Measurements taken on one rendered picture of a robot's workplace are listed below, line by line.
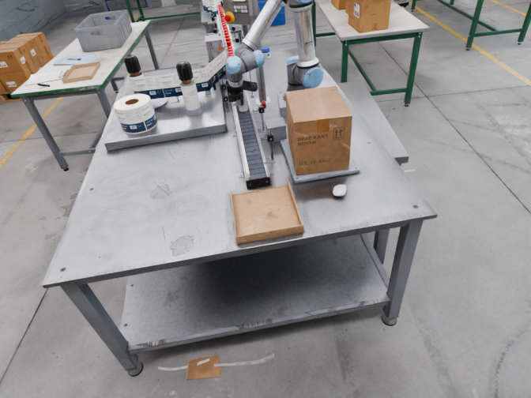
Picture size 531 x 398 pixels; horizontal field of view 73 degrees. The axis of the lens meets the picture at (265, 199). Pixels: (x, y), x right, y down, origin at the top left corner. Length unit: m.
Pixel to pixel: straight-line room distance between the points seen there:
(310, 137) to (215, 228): 0.54
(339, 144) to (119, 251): 0.99
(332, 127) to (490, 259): 1.48
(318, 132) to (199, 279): 1.08
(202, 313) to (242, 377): 0.38
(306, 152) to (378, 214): 0.40
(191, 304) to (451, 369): 1.33
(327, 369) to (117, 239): 1.19
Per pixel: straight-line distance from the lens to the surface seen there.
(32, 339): 2.61
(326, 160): 1.61
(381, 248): 2.26
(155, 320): 2.03
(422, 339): 2.16
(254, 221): 1.45
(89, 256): 1.56
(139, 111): 2.11
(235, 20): 2.23
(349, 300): 1.94
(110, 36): 4.12
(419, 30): 3.81
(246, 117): 2.08
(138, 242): 1.52
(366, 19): 3.68
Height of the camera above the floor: 1.83
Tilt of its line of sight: 40 degrees down
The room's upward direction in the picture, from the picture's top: 7 degrees counter-clockwise
